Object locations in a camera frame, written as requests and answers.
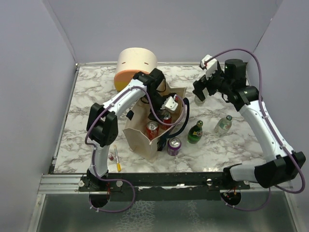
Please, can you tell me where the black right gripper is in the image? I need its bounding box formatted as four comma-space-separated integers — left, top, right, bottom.
193, 65, 232, 101

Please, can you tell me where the red cola can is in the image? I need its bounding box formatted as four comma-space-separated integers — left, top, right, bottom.
160, 110, 172, 130
146, 121, 159, 141

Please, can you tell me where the cream canvas tote bag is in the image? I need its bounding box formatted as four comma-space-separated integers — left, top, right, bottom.
123, 100, 186, 163

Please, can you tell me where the green glass bottle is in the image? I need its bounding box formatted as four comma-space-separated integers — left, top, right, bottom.
187, 120, 203, 144

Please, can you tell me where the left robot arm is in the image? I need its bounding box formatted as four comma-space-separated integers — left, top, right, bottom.
84, 68, 168, 191

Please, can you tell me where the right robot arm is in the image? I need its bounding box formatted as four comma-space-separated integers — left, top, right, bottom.
193, 55, 306, 189

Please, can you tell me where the purple soda can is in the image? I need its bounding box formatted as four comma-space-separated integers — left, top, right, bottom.
167, 137, 182, 156

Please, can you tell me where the clear plastic bottle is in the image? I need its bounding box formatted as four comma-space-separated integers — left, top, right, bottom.
214, 115, 232, 135

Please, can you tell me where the round drawer storage box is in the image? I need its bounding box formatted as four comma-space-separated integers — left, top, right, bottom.
114, 47, 157, 91

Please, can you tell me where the yellow capped pen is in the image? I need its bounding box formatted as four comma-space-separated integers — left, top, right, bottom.
114, 145, 122, 172

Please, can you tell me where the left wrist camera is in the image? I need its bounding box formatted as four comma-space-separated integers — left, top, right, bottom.
162, 96, 178, 113

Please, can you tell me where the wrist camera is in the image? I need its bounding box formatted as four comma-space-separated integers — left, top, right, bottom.
162, 96, 178, 113
199, 55, 220, 80

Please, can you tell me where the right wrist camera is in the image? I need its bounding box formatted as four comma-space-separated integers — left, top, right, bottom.
199, 55, 220, 80

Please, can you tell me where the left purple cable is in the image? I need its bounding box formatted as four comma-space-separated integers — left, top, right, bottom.
84, 87, 187, 213

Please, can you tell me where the black mounting rail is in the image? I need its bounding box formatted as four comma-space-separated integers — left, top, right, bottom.
79, 172, 250, 202

